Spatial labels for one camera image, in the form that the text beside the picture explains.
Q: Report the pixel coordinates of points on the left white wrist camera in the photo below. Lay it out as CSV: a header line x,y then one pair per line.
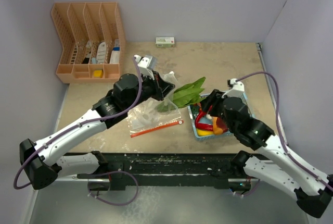
x,y
146,64

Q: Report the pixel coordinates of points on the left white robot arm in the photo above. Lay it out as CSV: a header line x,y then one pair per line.
x,y
45,160

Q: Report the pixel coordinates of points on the white tube in organizer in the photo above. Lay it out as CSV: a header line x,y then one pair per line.
x,y
101,53

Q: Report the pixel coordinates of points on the yellow pepper piece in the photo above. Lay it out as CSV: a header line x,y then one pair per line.
x,y
204,132

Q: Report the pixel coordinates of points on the green leafy vegetable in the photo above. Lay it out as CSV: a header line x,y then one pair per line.
x,y
186,95

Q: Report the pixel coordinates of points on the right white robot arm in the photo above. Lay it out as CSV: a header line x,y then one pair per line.
x,y
310,188

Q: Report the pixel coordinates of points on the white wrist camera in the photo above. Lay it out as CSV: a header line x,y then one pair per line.
x,y
146,64
236,88

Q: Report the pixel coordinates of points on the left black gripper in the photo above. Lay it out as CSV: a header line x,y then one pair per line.
x,y
161,87

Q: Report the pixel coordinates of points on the blue plastic basket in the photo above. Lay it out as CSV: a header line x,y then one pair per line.
x,y
193,112

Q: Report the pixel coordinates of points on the polka dot zip bag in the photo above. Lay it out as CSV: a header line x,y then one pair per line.
x,y
152,113

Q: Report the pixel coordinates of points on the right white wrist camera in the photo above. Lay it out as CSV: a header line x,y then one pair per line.
x,y
236,88

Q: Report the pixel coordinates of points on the small green white box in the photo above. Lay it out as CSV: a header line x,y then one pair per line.
x,y
165,42

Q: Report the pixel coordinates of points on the orange plastic desk organizer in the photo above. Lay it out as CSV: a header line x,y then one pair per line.
x,y
81,27

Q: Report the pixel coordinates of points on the red chili pepper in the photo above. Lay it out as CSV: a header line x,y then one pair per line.
x,y
204,126
201,117

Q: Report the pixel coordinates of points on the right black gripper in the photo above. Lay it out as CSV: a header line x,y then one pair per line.
x,y
214,99

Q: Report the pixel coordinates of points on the red zipper clear bag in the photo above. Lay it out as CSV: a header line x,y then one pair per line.
x,y
156,127

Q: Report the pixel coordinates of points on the yellow block in organizer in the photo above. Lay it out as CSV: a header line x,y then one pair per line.
x,y
98,73

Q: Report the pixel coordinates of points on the blue white box in organizer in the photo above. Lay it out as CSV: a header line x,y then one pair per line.
x,y
115,53

